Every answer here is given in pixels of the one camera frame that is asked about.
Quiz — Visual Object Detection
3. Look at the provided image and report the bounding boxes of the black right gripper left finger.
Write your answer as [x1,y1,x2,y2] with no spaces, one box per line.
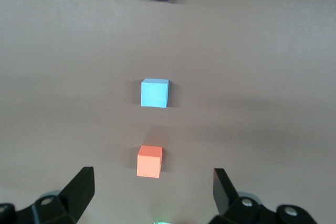
[0,166,96,224]

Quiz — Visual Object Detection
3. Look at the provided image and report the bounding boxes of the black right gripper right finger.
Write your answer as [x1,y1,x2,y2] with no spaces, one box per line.
[213,168,317,224]

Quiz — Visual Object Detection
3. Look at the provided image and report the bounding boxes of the light blue foam cube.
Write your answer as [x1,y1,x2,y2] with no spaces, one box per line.
[141,78,170,109]

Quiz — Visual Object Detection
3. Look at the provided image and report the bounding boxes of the orange foam cube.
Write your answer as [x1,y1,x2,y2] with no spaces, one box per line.
[136,145,163,179]

